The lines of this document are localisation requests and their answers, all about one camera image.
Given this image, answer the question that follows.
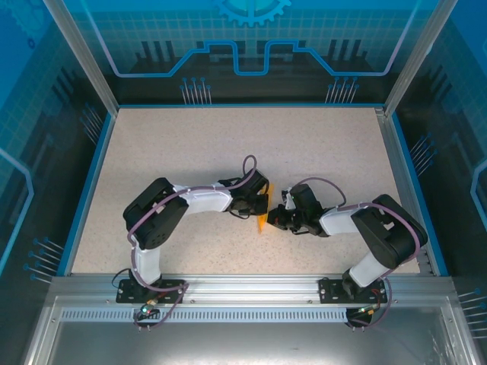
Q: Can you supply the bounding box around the orange square paper sheet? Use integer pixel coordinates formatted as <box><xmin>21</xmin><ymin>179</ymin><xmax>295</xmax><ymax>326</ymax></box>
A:
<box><xmin>255</xmin><ymin>183</ymin><xmax>275</xmax><ymax>235</ymax></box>

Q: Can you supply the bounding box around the brushed metal panel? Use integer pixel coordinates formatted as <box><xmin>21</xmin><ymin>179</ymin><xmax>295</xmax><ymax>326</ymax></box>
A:
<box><xmin>22</xmin><ymin>296</ymin><xmax>480</xmax><ymax>365</ymax></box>

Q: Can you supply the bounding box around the aluminium mounting rail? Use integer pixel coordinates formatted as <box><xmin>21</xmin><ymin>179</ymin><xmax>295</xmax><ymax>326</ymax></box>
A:
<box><xmin>49</xmin><ymin>273</ymin><xmax>456</xmax><ymax>305</ymax></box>

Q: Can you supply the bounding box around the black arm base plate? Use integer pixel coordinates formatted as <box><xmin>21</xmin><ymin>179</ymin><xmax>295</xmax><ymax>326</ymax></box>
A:
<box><xmin>318</xmin><ymin>276</ymin><xmax>389</xmax><ymax>304</ymax></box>
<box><xmin>116</xmin><ymin>278</ymin><xmax>186</xmax><ymax>304</ymax></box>

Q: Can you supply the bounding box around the slotted grey cable duct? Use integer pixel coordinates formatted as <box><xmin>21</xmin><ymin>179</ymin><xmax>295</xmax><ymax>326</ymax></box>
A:
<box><xmin>59</xmin><ymin>308</ymin><xmax>353</xmax><ymax>324</ymax></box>

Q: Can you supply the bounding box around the aluminium side rail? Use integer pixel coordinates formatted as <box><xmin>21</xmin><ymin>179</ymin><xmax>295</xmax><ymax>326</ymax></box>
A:
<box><xmin>374</xmin><ymin>107</ymin><xmax>437</xmax><ymax>275</ymax></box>

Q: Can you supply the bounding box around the aluminium frame post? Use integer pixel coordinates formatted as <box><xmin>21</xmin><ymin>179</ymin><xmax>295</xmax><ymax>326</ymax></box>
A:
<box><xmin>383</xmin><ymin>0</ymin><xmax>460</xmax><ymax>117</ymax></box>
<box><xmin>43</xmin><ymin>0</ymin><xmax>119</xmax><ymax>115</ymax></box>

